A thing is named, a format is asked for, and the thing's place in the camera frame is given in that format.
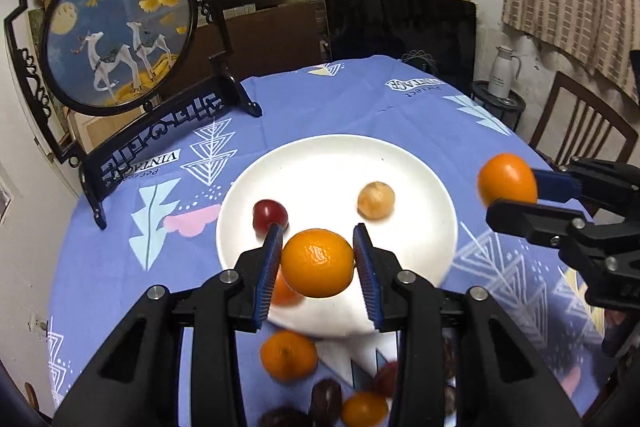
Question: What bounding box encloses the wooden chair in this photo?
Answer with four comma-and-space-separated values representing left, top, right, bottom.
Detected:
529, 72, 639, 168

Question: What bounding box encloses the round deer screen on stand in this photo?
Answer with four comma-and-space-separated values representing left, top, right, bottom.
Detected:
3, 0, 262, 227

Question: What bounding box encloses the small round side table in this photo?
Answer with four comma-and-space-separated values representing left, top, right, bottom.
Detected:
471, 80, 526, 131

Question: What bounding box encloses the blue patterned tablecloth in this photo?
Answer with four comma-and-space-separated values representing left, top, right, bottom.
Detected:
48, 56, 614, 412

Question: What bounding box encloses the white round plate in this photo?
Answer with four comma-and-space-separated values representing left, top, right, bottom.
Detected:
214, 133, 459, 339

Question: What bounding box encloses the tan round fruit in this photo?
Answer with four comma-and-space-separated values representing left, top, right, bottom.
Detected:
357, 181, 395, 220

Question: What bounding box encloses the orange tangerine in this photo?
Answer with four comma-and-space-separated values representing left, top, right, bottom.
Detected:
259, 331, 318, 384
341, 391, 388, 427
281, 229, 355, 298
477, 153, 538, 207
271, 270, 304, 307

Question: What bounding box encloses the white thermos jug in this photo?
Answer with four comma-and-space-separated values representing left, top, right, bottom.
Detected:
488, 46, 522, 100

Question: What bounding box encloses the red apple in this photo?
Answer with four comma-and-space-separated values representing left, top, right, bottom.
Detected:
253, 199, 288, 237
371, 361, 398, 399

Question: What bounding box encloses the black chair back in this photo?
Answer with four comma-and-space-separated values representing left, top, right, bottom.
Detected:
324, 0, 477, 94

